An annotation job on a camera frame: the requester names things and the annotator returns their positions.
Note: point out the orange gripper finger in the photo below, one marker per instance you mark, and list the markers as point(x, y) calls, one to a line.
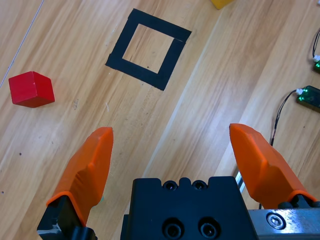
point(87, 162)
point(262, 162)

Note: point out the red wooden cube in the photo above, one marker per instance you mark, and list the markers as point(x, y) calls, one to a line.
point(27, 90)

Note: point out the yellow wooden cube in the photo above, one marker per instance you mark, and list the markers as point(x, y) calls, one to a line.
point(220, 3)

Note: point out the aluminium profile bar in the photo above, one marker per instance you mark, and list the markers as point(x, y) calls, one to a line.
point(240, 181)

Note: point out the green circuit board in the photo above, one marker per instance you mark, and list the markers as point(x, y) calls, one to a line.
point(317, 66)
point(310, 97)

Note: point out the black tape square outline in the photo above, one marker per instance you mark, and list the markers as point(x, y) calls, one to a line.
point(136, 72)

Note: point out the thin white thread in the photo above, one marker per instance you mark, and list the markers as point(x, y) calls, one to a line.
point(25, 37)

